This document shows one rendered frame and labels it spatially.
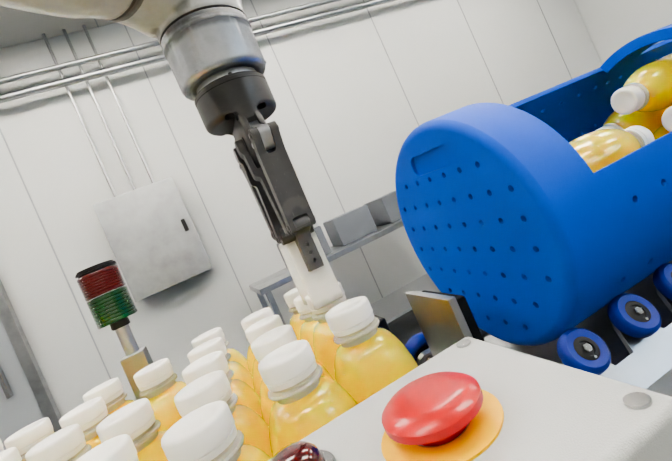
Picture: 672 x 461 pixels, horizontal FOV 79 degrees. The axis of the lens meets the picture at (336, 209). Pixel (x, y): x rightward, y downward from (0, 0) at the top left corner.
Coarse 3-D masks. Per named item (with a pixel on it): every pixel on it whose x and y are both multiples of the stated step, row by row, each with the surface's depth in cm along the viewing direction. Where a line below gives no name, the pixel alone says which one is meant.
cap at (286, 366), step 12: (288, 348) 29; (300, 348) 28; (264, 360) 29; (276, 360) 28; (288, 360) 27; (300, 360) 27; (312, 360) 28; (264, 372) 27; (276, 372) 27; (288, 372) 27; (300, 372) 27; (276, 384) 27; (288, 384) 27
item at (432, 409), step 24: (408, 384) 15; (432, 384) 15; (456, 384) 14; (384, 408) 15; (408, 408) 14; (432, 408) 13; (456, 408) 13; (408, 432) 13; (432, 432) 12; (456, 432) 13
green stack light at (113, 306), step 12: (120, 288) 68; (96, 300) 66; (108, 300) 66; (120, 300) 67; (132, 300) 70; (96, 312) 66; (108, 312) 66; (120, 312) 67; (132, 312) 68; (96, 324) 67; (108, 324) 66
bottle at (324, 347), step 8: (320, 320) 40; (320, 328) 40; (328, 328) 39; (320, 336) 39; (328, 336) 39; (320, 344) 39; (328, 344) 39; (336, 344) 38; (320, 352) 39; (328, 352) 38; (320, 360) 39; (328, 360) 38; (328, 368) 38
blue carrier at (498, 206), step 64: (640, 64) 72; (448, 128) 43; (512, 128) 39; (576, 128) 72; (448, 192) 47; (512, 192) 38; (576, 192) 36; (640, 192) 38; (448, 256) 53; (512, 256) 42; (576, 256) 36; (640, 256) 40; (512, 320) 46; (576, 320) 40
